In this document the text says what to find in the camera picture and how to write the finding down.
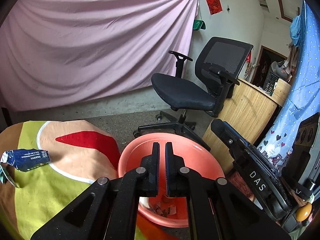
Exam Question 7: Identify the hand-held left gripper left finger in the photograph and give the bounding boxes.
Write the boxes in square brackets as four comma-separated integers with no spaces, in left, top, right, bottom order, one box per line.
[30,142,160,240]

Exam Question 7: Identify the red paper wall decoration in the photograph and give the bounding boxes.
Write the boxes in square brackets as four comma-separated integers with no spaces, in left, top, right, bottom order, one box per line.
[203,0,223,15]

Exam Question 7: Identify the blue printed dotted curtain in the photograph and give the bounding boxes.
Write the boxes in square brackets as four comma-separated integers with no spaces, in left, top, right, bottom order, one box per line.
[255,0,320,175]

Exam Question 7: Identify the dark plastic crate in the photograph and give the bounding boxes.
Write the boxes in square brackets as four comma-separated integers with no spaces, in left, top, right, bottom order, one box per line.
[264,71,279,93]

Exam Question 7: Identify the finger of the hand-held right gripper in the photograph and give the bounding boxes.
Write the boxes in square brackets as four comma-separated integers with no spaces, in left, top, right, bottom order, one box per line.
[211,119,272,209]
[240,140,293,221]

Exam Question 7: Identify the colourful patchwork tablecloth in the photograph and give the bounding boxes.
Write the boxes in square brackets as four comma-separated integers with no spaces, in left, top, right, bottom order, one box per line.
[0,120,190,240]

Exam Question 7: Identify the black office chair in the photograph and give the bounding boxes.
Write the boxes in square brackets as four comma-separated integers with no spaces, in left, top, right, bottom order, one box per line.
[132,37,254,145]

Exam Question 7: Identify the bamboo wood panel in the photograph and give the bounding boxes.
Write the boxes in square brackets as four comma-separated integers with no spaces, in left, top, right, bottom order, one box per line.
[201,76,292,175]

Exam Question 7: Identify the pile of wrapper scraps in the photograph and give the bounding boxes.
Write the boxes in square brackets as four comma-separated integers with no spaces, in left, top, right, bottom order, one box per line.
[147,195,178,217]

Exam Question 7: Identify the green white wrapper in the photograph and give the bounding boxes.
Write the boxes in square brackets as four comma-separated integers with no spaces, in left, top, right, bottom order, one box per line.
[0,164,20,188]

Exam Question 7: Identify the green wall holder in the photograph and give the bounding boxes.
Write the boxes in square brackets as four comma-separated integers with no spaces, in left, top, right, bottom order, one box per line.
[192,19,207,32]

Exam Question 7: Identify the blue snack wrapper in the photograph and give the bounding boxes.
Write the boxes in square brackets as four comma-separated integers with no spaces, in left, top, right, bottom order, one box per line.
[0,149,51,172]

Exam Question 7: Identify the pink hanging sheet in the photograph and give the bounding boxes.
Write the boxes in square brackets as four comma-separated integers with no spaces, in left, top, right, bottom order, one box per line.
[0,0,199,112]

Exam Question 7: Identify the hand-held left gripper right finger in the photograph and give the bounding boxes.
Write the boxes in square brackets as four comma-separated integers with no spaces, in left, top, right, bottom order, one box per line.
[165,142,293,240]

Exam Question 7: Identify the blue hanging cloth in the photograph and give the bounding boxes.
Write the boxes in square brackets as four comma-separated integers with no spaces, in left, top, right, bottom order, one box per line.
[290,15,304,47]

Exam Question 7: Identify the salmon plastic basin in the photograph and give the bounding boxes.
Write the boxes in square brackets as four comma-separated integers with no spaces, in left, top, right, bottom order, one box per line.
[117,133,225,228]

